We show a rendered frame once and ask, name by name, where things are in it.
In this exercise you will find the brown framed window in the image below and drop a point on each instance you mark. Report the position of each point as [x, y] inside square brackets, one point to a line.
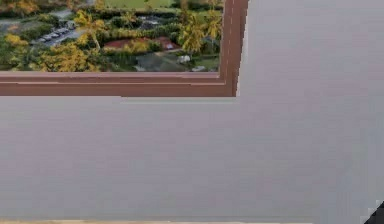
[120, 85]

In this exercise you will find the black room door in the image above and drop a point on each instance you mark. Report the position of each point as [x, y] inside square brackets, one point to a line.
[378, 216]

